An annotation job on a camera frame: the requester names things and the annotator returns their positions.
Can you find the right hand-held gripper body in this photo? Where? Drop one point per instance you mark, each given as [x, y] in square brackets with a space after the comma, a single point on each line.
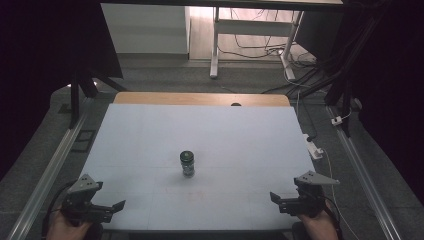
[308, 196]

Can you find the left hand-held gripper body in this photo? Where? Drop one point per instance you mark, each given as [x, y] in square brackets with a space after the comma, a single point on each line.
[81, 196]

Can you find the dark glass jar with lid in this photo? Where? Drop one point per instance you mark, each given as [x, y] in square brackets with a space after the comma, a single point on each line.
[187, 164]

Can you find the person's right hand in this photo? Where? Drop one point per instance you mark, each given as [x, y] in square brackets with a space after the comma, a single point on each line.
[318, 228]

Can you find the person's left hand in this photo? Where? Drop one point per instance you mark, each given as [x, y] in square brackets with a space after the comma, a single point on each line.
[65, 230]

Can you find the white clip on table edge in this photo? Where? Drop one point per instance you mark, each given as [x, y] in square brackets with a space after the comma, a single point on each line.
[313, 148]

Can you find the black floor plate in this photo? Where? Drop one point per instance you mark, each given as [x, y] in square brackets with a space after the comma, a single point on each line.
[83, 140]

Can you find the white plug adapter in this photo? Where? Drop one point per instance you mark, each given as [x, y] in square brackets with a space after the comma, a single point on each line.
[337, 120]

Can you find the white table mat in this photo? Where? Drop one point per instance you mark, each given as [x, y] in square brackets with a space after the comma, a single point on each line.
[200, 140]

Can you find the black metal stand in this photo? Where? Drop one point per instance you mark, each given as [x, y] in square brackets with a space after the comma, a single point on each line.
[343, 83]
[80, 83]

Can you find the aluminium floor rail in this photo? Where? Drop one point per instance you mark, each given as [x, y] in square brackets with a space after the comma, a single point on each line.
[363, 180]
[43, 180]

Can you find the white desk frame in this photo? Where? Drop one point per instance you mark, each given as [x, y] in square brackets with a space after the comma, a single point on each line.
[253, 28]

